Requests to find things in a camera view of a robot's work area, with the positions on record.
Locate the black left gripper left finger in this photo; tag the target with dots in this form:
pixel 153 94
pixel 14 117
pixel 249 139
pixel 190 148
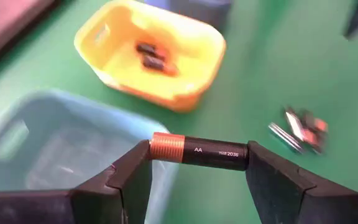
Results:
pixel 129 186

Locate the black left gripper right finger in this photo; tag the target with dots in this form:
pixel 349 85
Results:
pixel 278 193

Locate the screws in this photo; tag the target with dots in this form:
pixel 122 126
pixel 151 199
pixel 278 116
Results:
pixel 283 135
pixel 294 124
pixel 148 49

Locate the light teal plastic bin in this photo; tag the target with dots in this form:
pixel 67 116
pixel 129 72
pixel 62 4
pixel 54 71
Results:
pixel 57 130

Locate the yellow plastic bin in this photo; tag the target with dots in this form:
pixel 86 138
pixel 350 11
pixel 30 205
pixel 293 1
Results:
pixel 123 25

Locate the green table mat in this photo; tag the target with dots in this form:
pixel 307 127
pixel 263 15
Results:
pixel 259 77

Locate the black aluminium table frame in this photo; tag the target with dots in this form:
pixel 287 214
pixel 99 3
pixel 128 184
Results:
pixel 17 36

